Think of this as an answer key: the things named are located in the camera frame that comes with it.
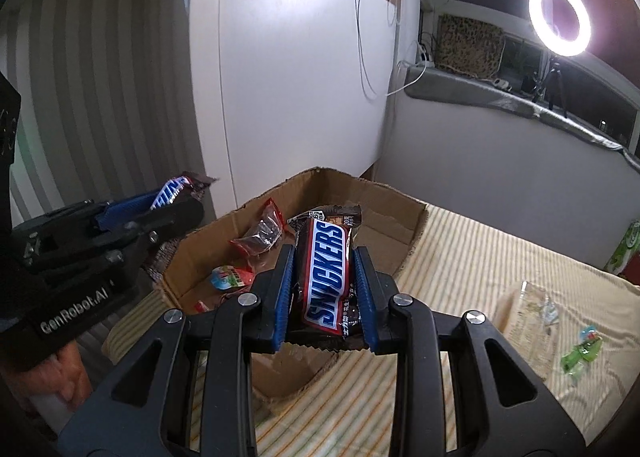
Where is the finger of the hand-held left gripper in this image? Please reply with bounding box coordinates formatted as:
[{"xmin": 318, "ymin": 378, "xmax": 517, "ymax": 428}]
[
  {"xmin": 122, "ymin": 198, "xmax": 205, "ymax": 250},
  {"xmin": 97, "ymin": 187, "xmax": 167, "ymax": 233}
]

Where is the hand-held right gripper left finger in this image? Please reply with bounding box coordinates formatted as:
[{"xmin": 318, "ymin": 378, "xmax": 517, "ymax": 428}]
[{"xmin": 57, "ymin": 243, "xmax": 301, "ymax": 457}]

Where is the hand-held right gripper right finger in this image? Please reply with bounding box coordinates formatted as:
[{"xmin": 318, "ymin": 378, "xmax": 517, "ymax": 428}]
[{"xmin": 352, "ymin": 245, "xmax": 588, "ymax": 457}]

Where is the brown chocolate bar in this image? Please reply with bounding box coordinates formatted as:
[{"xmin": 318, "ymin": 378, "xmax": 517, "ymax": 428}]
[
  {"xmin": 286, "ymin": 203, "xmax": 373, "ymax": 352},
  {"xmin": 150, "ymin": 171, "xmax": 221, "ymax": 212}
]

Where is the green jelly snack packet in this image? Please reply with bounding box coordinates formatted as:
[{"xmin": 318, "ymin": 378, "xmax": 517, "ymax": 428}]
[
  {"xmin": 559, "ymin": 328, "xmax": 604, "ymax": 384},
  {"xmin": 207, "ymin": 264, "xmax": 256, "ymax": 290}
]

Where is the brown cardboard box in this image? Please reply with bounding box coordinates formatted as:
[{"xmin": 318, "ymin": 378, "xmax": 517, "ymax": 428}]
[{"xmin": 142, "ymin": 167, "xmax": 430, "ymax": 405}]

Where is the clear bag of crackers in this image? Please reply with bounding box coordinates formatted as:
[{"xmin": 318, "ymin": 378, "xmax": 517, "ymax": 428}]
[{"xmin": 505, "ymin": 279, "xmax": 563, "ymax": 353}]

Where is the person's left hand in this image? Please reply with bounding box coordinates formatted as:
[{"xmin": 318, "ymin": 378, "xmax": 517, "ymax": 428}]
[{"xmin": 5, "ymin": 342, "xmax": 94, "ymax": 419}]

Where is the striped yellow bed sheet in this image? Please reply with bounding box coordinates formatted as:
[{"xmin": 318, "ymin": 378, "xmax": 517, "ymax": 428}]
[{"xmin": 102, "ymin": 202, "xmax": 640, "ymax": 457}]

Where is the white wardrobe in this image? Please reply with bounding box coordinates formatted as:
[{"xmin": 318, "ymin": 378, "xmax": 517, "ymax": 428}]
[{"xmin": 187, "ymin": 0, "xmax": 401, "ymax": 233}]

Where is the green paper bag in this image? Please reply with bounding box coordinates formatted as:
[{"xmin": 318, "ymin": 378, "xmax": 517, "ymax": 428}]
[{"xmin": 602, "ymin": 219, "xmax": 640, "ymax": 280}]

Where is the leopard print cushion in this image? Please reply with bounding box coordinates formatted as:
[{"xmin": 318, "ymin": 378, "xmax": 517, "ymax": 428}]
[{"xmin": 435, "ymin": 14, "xmax": 506, "ymax": 80}]

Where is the black tripod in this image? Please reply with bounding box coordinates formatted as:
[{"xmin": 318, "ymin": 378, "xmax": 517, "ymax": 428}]
[{"xmin": 532, "ymin": 57, "xmax": 568, "ymax": 115}]

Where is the white cable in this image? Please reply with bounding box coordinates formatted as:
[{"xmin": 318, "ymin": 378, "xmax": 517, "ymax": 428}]
[{"xmin": 355, "ymin": 0, "xmax": 436, "ymax": 100}]

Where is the ring light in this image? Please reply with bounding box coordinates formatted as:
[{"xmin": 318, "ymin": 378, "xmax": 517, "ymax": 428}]
[{"xmin": 528, "ymin": 0, "xmax": 593, "ymax": 58}]

